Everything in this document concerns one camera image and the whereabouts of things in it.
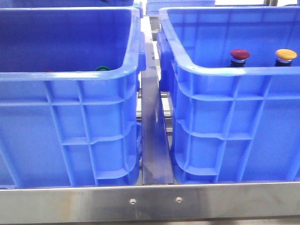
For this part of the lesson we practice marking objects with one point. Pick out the rail screw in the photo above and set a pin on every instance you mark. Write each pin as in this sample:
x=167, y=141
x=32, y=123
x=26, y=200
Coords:
x=132, y=201
x=178, y=199

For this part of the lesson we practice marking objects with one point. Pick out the stainless steel front rail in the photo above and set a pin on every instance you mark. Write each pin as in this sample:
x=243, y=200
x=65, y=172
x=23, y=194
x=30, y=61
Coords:
x=153, y=202

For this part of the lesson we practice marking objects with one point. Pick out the right rail screw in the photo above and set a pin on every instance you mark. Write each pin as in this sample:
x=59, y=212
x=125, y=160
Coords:
x=178, y=199

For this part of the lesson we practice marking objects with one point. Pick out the metal divider rail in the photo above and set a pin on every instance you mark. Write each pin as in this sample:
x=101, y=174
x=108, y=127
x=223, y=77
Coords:
x=156, y=162

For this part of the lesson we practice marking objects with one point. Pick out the green push button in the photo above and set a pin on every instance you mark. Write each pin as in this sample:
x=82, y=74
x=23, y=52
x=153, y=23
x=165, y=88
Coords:
x=103, y=68

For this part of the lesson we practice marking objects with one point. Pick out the red mushroom push button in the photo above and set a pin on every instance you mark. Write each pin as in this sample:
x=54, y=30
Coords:
x=239, y=57

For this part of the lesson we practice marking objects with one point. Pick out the yellow mushroom push button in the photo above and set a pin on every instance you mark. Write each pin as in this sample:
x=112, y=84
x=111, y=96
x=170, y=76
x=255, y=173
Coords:
x=285, y=57

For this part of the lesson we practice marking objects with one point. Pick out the blue plastic crate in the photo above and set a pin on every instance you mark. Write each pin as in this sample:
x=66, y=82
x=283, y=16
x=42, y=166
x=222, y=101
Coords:
x=62, y=123
x=231, y=124

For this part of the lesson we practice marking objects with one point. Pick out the blue plastic crate left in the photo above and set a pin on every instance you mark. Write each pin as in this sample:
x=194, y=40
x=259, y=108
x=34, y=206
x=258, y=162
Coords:
x=62, y=123

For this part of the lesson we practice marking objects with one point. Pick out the left rail screw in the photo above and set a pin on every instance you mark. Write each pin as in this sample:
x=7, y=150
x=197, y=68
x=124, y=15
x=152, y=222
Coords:
x=132, y=201

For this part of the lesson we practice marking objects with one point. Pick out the blue crate rear right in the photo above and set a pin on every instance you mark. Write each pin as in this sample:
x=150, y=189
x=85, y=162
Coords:
x=153, y=6

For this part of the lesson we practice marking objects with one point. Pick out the blue crate rear left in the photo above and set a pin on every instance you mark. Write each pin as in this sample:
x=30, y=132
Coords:
x=68, y=3

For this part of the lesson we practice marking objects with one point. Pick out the blue plastic crate right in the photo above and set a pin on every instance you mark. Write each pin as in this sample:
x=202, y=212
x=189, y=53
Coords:
x=231, y=124

